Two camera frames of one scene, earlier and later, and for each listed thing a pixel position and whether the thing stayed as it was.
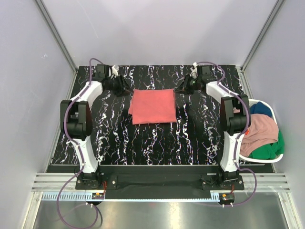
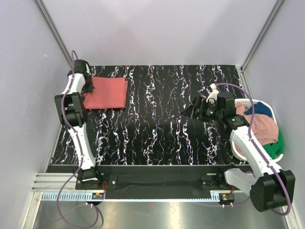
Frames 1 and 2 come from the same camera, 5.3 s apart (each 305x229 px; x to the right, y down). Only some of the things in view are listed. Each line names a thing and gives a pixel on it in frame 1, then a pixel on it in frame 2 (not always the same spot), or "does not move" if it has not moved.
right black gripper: [183, 85] → [200, 103]
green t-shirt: [270, 151] does not move
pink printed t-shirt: [262, 130] does not move
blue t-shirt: [260, 108] does not move
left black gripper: [120, 92] → [89, 88]
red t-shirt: [153, 106] → [108, 92]
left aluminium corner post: [59, 39] does not move
